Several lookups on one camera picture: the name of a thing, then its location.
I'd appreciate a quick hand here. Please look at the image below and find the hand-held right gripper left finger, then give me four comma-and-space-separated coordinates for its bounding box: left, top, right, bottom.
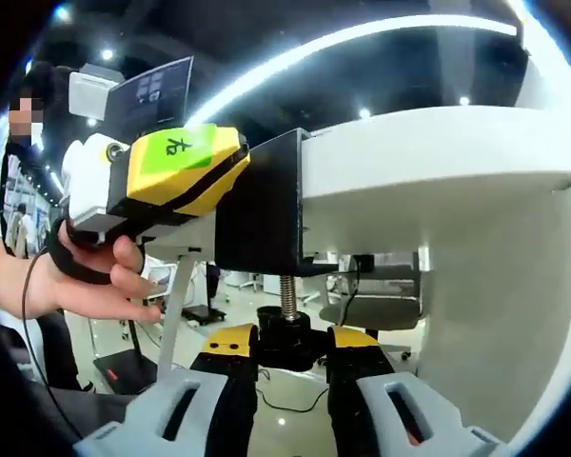
73, 323, 261, 457

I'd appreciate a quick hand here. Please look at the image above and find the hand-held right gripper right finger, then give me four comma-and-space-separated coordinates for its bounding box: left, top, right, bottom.
326, 325, 505, 457

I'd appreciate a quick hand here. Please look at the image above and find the black fixed fixture clamp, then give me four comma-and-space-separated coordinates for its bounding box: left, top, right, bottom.
213, 127, 334, 280

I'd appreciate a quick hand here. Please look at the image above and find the white desk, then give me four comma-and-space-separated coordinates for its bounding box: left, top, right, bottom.
142, 104, 571, 444

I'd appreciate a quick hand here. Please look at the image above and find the person's left hand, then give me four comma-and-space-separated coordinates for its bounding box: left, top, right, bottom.
44, 221, 164, 325

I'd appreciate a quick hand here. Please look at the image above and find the black laptop stand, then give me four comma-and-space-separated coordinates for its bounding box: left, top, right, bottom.
92, 304, 162, 396

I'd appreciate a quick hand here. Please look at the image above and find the dark hanging screen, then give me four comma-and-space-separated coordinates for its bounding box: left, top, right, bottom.
105, 55, 194, 139

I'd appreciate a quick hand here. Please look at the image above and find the white ceiling unit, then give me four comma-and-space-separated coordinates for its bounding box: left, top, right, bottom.
68, 64, 125, 120

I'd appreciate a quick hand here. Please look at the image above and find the grey office chair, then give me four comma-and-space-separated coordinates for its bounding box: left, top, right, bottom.
318, 259, 423, 358

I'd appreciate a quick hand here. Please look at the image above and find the long ceiling light strip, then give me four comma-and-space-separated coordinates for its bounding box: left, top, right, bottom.
185, 13, 518, 128

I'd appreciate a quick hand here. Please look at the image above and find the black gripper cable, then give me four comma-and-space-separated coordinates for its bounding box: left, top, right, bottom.
21, 247, 85, 439

